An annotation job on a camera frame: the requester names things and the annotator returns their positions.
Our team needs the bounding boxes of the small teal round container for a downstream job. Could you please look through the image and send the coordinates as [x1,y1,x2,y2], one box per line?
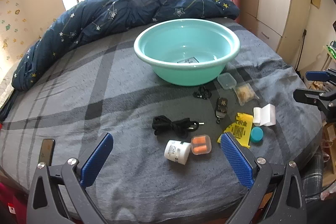
[249,126,264,143]

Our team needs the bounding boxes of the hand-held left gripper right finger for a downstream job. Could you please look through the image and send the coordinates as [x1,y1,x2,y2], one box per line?
[220,132,307,224]

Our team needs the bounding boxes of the clear case with orange earplugs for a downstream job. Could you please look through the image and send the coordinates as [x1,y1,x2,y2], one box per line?
[191,135,213,155]

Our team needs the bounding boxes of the green packet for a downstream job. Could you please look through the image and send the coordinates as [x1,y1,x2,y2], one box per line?
[327,42,336,59]

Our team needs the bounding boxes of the wall stickers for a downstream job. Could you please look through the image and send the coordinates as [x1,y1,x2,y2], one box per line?
[0,0,29,62]

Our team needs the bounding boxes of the small clear plastic box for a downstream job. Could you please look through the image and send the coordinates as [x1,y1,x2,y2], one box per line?
[217,73,236,90]

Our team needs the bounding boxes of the black wall cable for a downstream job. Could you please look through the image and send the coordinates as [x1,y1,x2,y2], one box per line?
[295,30,307,69]

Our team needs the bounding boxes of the brown key case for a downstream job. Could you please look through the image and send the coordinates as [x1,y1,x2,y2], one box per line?
[215,97,228,125]

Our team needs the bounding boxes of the grey plaid bed sheet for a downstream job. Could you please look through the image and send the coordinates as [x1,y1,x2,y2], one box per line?
[0,17,323,219]

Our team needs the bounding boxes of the clear snack packet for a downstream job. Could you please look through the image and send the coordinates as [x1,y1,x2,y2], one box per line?
[234,83,259,106]

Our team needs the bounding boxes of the navy star-print blanket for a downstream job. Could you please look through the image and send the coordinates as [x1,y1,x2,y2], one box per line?
[11,0,240,90]

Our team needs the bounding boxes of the grey plaid cloth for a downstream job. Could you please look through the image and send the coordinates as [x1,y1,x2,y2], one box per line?
[299,151,326,198]

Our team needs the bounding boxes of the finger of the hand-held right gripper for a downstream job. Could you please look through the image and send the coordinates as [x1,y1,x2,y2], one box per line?
[306,70,336,83]
[293,88,336,122]

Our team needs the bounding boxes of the white plastic stand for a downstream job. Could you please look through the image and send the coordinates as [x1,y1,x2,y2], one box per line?
[253,104,277,127]

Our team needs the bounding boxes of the yellow plastic card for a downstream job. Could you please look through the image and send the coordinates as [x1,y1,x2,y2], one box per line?
[217,112,255,148]

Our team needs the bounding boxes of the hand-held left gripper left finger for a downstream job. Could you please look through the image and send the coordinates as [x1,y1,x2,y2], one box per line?
[26,132,114,224]

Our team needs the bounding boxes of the small white bottle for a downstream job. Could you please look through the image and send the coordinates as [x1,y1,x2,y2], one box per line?
[164,140,192,165]

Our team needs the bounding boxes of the teal plastic basin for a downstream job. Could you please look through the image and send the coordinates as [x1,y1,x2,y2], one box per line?
[134,18,241,86]

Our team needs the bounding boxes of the smartphone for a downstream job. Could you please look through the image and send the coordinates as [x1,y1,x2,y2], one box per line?
[38,139,55,165]

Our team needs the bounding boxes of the black earphones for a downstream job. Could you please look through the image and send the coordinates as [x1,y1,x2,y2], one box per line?
[193,86,212,100]

